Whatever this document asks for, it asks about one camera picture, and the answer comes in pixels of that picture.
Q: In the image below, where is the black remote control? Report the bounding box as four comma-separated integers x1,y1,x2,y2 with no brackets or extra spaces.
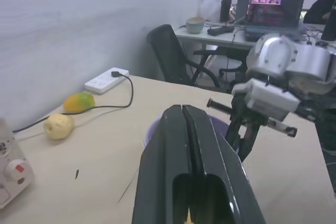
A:
207,26,235,36

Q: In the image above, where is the pale yellow peeled apple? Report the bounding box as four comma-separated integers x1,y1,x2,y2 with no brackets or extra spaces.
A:
43,113,75,140

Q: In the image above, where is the yellow green mango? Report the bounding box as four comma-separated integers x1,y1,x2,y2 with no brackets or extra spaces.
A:
63,92,96,113

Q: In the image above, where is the white power strip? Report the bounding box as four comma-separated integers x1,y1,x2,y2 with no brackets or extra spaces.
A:
84,67,130,95

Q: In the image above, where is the white office desk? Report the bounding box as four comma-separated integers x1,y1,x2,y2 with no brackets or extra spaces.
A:
174,20,336,51

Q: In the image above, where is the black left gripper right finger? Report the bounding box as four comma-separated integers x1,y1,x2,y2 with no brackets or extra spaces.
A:
182,104,266,224

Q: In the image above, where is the black plug with cable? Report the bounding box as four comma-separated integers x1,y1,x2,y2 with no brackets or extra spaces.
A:
12,71,134,134

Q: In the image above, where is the person in dark jacket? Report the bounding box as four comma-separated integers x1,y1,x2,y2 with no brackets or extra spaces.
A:
303,0,336,25

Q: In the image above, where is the pale green ceramic bowl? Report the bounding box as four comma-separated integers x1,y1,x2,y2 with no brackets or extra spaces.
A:
185,17,205,34

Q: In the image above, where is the purple bowl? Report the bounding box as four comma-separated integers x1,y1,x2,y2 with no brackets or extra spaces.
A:
143,113,229,149

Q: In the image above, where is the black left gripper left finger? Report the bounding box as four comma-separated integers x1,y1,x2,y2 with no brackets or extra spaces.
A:
131,104,196,224

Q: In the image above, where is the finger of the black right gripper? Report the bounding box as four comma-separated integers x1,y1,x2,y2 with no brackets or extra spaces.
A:
240,124,261,161
224,119,245,149

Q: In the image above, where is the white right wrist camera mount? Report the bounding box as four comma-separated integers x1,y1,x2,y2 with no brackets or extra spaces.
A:
232,78,301,123

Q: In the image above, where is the black office chair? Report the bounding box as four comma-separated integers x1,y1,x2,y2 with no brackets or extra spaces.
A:
146,24,244,94

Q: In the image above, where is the black tumbler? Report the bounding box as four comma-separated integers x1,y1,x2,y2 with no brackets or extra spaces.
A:
220,0,232,23

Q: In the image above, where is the white plastic bag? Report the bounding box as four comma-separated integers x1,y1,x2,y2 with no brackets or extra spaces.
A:
197,0,223,22

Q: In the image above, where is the dark open laptop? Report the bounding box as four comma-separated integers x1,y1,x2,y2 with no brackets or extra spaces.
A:
237,0,306,42

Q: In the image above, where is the white appliance with red knob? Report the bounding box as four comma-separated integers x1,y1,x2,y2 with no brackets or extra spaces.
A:
0,118,35,209

